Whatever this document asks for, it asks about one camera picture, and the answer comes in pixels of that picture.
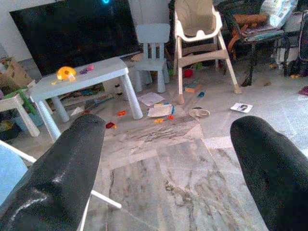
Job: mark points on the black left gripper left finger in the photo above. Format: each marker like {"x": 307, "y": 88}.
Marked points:
{"x": 60, "y": 173}

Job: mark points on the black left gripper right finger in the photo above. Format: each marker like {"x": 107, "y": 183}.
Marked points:
{"x": 276, "y": 173}

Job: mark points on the light blue children's chair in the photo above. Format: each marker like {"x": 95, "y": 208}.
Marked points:
{"x": 152, "y": 65}
{"x": 10, "y": 173}

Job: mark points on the small red toy piece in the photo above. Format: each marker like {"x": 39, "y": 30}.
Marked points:
{"x": 110, "y": 125}

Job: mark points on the white card with black print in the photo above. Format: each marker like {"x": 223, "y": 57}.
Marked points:
{"x": 241, "y": 107}

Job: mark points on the small white side table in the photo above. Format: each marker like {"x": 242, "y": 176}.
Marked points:
{"x": 14, "y": 103}

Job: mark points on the small orange toy piece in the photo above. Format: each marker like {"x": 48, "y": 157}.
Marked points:
{"x": 121, "y": 113}
{"x": 170, "y": 117}
{"x": 158, "y": 120}

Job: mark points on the orange ball toy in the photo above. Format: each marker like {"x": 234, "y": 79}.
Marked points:
{"x": 66, "y": 73}

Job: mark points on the pink purple toy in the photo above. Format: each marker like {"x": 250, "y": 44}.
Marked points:
{"x": 87, "y": 69}

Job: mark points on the printed cardboard box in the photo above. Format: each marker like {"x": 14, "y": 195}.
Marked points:
{"x": 13, "y": 74}

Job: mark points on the small blue toy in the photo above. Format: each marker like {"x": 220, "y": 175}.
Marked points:
{"x": 201, "y": 94}

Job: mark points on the light blue children's table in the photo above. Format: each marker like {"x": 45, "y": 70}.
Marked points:
{"x": 103, "y": 72}

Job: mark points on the white paper sheet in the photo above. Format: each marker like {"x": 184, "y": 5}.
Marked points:
{"x": 151, "y": 98}

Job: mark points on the booklet with blue edge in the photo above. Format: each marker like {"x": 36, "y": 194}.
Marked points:
{"x": 160, "y": 110}

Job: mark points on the orange toy block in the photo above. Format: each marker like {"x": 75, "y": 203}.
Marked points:
{"x": 192, "y": 89}

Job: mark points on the red toy cup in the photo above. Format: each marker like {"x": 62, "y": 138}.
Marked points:
{"x": 188, "y": 73}

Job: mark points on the black metal bench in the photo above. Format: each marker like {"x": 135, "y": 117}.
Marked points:
{"x": 252, "y": 38}

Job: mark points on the black flat television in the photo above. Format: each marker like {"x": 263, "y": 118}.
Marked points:
{"x": 77, "y": 31}

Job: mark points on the orange brown plush toy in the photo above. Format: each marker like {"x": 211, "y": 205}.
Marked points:
{"x": 250, "y": 18}

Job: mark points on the blue white plastic package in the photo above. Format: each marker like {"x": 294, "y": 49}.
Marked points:
{"x": 276, "y": 12}

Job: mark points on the white beige high chair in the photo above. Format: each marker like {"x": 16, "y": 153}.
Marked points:
{"x": 197, "y": 21}

